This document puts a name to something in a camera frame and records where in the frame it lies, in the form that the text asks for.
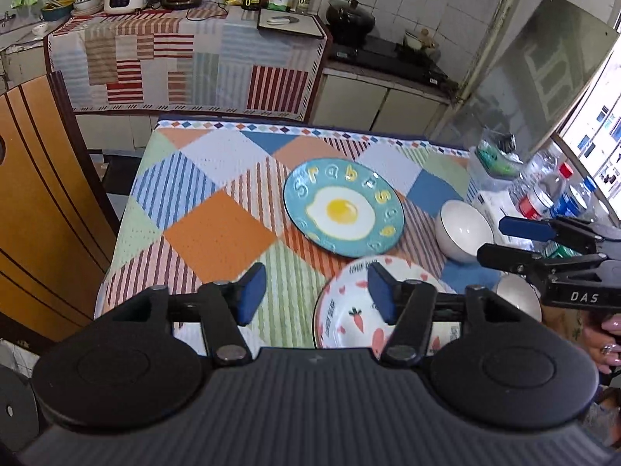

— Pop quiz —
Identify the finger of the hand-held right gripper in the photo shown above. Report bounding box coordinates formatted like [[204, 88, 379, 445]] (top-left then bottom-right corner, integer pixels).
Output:
[[499, 214, 606, 253], [477, 243, 607, 283]]

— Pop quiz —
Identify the black gas stove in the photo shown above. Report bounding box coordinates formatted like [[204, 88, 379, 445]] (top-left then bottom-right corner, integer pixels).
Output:
[[330, 36, 449, 90]]

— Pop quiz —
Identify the blue fried egg plate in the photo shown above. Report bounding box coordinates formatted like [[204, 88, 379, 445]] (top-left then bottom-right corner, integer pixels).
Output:
[[283, 158, 406, 259]]

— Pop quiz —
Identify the striped counter cloth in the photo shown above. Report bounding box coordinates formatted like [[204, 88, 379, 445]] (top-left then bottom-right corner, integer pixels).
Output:
[[45, 2, 327, 122]]

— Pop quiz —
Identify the wooden chair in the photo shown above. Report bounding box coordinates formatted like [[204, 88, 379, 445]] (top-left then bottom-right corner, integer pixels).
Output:
[[0, 70, 122, 350]]

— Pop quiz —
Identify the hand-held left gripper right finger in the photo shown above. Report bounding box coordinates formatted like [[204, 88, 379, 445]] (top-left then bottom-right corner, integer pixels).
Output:
[[367, 264, 520, 365]]

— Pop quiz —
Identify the dark round object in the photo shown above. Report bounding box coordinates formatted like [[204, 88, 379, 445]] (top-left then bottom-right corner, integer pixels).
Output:
[[0, 364, 40, 453]]

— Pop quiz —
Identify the patchwork tablecloth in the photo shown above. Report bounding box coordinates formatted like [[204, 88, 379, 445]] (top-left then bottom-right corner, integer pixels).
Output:
[[94, 116, 549, 350]]

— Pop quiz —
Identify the person's right hand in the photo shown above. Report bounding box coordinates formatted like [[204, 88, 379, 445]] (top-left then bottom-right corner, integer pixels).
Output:
[[579, 313, 621, 376]]

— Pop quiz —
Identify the white kitchen cabinet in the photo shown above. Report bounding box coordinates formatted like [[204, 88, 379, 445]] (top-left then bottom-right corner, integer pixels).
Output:
[[310, 70, 453, 143]]

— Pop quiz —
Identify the white bowl with dark rim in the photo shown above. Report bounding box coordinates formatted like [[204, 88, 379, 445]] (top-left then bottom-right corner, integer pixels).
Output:
[[495, 273, 543, 323], [434, 200, 496, 265]]

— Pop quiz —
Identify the blue label plastic bottle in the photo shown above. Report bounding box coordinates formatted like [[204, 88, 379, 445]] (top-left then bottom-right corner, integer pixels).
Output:
[[550, 177, 600, 220]]

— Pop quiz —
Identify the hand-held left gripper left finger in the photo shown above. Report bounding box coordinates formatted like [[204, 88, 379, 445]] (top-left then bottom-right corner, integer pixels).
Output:
[[114, 262, 267, 368]]

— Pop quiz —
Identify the black wok with lid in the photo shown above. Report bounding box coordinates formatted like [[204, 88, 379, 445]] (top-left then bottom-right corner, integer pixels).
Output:
[[325, 0, 376, 43]]

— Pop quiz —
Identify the black cutting board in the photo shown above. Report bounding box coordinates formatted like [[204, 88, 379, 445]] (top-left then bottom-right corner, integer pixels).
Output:
[[256, 8, 325, 40]]

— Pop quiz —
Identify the small pot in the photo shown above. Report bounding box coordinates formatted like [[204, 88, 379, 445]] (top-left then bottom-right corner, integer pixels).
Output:
[[402, 28, 442, 55]]

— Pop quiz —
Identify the clear plastic bag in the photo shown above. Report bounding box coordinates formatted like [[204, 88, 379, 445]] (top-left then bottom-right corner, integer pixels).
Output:
[[468, 129, 526, 191]]

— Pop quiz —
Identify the white carrot print plate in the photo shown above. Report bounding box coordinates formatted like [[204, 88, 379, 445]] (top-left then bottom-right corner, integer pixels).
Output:
[[313, 255, 467, 350]]

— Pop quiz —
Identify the blue bowl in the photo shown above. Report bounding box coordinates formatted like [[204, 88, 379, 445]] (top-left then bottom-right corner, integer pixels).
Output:
[[41, 0, 75, 22]]

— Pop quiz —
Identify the red cap plastic bottle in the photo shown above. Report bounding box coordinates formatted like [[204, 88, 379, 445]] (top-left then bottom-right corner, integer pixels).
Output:
[[517, 162, 576, 220]]

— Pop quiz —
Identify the white carton box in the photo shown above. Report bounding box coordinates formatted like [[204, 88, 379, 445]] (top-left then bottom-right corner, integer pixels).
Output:
[[478, 189, 516, 234]]

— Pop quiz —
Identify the grey metal panel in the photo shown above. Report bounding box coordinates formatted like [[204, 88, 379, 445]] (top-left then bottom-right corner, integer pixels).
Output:
[[463, 0, 619, 157]]

